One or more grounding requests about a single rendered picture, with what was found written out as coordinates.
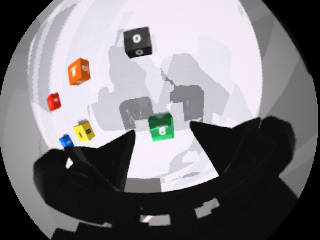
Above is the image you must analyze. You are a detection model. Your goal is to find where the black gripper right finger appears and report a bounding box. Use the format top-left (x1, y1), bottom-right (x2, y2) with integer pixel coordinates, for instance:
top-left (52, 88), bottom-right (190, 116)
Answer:
top-left (189, 117), bottom-right (261, 176)

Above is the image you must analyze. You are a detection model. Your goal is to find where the red block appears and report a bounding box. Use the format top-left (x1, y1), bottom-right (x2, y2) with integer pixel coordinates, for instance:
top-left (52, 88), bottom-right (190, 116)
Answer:
top-left (47, 93), bottom-right (61, 112)

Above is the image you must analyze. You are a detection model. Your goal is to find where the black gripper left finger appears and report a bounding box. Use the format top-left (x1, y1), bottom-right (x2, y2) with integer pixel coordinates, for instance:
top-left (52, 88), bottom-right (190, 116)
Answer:
top-left (64, 129), bottom-right (136, 192)

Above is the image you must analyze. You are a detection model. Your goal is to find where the blue block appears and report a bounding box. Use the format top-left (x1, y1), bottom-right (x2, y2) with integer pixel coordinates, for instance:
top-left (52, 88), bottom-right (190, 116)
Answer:
top-left (60, 135), bottom-right (73, 147)

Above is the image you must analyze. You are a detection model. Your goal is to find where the orange block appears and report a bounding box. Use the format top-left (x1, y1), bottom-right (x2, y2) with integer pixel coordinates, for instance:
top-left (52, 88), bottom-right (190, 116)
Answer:
top-left (67, 57), bottom-right (91, 85)

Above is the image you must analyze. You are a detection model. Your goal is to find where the green block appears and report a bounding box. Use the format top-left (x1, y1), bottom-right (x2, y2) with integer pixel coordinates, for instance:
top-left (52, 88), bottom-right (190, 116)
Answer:
top-left (148, 113), bottom-right (173, 141)

